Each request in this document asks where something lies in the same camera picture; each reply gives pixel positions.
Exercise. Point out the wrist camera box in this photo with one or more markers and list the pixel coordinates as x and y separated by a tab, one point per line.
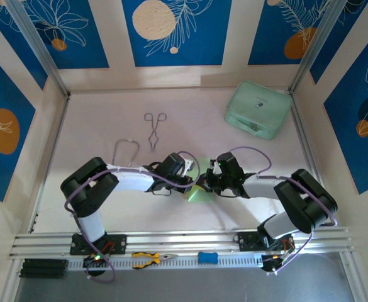
212	169
189	165

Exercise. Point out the black ribbed block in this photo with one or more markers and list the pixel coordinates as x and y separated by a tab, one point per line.
43	268

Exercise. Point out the aluminium rail frame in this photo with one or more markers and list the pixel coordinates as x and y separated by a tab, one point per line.
183	239

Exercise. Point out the aluminium side rail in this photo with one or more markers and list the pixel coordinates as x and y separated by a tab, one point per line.
297	110
60	126

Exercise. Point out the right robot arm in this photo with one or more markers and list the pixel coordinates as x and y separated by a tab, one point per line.
309	204

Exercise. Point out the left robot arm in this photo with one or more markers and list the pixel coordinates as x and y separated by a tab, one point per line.
89	195

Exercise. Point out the green paper sheet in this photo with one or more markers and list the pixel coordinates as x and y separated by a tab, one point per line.
202	196

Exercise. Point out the metal tongs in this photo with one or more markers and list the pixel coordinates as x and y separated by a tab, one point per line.
153	138

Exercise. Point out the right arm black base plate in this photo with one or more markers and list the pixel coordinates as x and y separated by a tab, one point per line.
248	240

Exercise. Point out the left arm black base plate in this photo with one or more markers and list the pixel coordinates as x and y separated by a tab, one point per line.
117	243

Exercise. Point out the aluminium corner post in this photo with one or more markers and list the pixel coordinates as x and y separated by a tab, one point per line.
39	47
317	47

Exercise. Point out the grey metal panel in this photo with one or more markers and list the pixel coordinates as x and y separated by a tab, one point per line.
183	286

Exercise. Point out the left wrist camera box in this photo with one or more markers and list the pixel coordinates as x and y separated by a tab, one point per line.
189	165

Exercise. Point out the mint green zip pouch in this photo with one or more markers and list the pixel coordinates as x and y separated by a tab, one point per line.
256	104

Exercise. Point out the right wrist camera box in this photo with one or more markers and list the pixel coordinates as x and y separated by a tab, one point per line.
212	169

